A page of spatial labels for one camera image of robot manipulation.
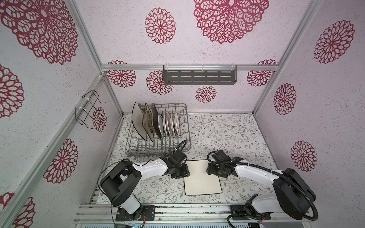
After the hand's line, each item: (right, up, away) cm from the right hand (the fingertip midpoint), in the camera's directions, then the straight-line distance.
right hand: (209, 170), depth 88 cm
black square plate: (-37, +36, +14) cm, 53 cm away
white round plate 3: (-25, +32, +8) cm, 42 cm away
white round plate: (-32, +29, +12) cm, 45 cm away
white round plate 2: (-28, +29, +7) cm, 41 cm away
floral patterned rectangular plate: (-41, +29, +9) cm, 51 cm away
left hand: (-14, -4, -1) cm, 15 cm away
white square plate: (-47, +32, +6) cm, 57 cm away
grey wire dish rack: (-49, +13, +12) cm, 52 cm away
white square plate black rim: (-7, -6, -4) cm, 10 cm away
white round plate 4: (-21, +29, +22) cm, 42 cm away
